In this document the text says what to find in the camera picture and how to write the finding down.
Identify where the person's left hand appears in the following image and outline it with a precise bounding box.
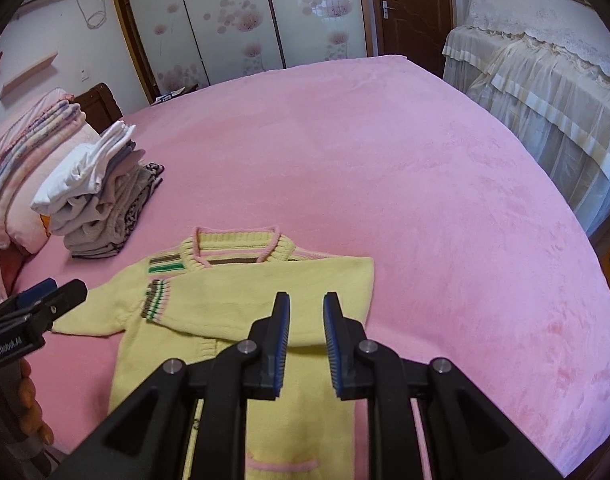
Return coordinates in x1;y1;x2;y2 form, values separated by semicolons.
15;359;55;446

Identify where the floral sliding door wardrobe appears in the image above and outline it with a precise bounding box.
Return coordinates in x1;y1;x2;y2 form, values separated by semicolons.
106;0;381;106

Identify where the lace covered furniture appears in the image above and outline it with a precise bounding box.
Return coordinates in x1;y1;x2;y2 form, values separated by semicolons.
442;0;610;241

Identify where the brown wooden door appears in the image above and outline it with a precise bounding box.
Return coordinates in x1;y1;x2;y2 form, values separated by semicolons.
367;0;458;78

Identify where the stack of folded clothes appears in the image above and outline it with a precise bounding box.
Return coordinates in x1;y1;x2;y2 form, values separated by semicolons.
30;120;137;216

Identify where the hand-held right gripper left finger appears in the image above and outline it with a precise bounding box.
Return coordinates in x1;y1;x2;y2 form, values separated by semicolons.
50;291;292;480

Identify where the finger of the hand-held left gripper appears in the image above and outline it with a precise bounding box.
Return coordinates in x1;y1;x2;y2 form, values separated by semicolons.
5;278;58;312
35;280;89;332

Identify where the wooden headboard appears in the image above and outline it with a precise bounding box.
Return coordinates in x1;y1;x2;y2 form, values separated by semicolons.
72;82;124;133

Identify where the pink wall shelf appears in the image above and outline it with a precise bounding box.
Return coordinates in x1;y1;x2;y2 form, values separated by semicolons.
0;51;59;101

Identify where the grey folded garment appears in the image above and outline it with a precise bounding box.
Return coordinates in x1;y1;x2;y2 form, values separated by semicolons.
48;162;153;253

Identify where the pink pillow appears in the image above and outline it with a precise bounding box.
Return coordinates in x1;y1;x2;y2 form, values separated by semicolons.
0;122;103;256

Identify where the small dark box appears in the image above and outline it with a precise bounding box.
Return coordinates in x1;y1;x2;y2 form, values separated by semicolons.
155;87;199;104

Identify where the pink bed blanket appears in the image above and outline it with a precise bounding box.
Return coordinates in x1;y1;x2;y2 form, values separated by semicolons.
0;54;610;480

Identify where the black white patterned garment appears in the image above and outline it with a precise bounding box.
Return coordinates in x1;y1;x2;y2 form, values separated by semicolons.
70;161;165;260

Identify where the white looped power cable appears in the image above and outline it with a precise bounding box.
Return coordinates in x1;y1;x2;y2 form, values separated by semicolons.
75;0;109;31

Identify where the pale purple folded garment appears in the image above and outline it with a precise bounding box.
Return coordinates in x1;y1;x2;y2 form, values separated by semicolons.
98;140;146;193

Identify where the yellow striped knit sweater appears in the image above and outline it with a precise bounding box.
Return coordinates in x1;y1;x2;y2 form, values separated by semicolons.
50;226;377;480

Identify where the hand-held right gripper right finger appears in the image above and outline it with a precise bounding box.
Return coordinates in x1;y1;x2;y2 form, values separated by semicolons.
323;290;566;480

